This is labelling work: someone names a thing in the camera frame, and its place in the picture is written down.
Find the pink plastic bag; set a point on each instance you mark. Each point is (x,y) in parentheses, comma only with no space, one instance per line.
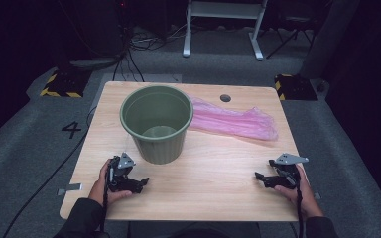
(231,120)

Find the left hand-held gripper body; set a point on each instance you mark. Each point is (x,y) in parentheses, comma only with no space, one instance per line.
(125,162)

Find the person's right hand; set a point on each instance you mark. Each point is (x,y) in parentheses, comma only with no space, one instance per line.
(306,198)

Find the person's left hand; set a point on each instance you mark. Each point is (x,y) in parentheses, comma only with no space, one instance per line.
(99,191)

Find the grey tape strip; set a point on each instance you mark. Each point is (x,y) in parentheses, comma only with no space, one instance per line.
(70,189)

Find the black tripod stand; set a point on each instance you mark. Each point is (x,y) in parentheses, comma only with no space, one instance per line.
(289,33)

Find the small grey tape piece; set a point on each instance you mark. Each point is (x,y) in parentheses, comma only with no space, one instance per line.
(317,196)

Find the grey table grommet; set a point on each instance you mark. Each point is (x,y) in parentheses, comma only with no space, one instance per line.
(225,98)

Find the green plastic bin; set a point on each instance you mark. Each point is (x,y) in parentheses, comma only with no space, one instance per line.
(160,148)

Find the person's lap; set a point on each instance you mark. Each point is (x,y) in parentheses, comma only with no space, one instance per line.
(195,231)

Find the grey curtain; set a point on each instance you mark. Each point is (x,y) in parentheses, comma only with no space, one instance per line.
(330,36)

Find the white desk frame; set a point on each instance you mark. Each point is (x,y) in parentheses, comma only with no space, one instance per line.
(223,10)

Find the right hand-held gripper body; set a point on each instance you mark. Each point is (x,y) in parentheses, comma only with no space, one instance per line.
(289,158)

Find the black yellow striped block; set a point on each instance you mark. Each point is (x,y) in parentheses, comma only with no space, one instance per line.
(296,88)
(66,84)

